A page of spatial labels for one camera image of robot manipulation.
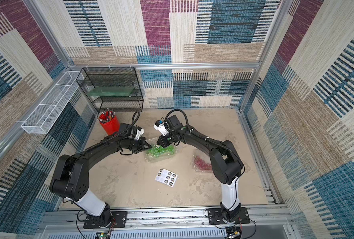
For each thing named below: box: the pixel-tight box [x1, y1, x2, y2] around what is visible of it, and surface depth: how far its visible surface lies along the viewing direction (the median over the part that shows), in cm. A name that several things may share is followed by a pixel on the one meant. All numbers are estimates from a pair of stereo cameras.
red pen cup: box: [99, 111, 121, 136], surface depth 99 cm
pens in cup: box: [96, 108, 116, 124], surface depth 99 cm
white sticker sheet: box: [154, 168, 178, 188], surface depth 88 cm
